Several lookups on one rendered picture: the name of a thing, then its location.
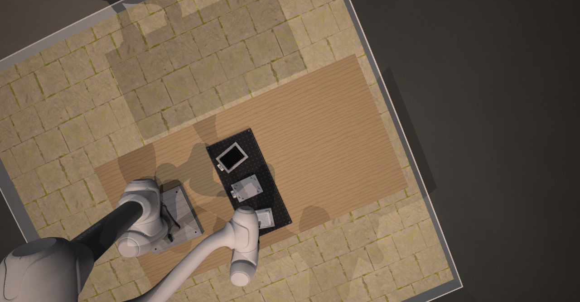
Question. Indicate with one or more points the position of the black well plate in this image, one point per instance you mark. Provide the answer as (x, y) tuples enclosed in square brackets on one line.
[(231, 157)]

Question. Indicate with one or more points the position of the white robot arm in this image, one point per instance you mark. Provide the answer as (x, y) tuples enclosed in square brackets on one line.
[(54, 269)]

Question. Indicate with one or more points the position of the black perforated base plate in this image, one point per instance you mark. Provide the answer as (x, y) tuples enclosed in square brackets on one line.
[(254, 164)]

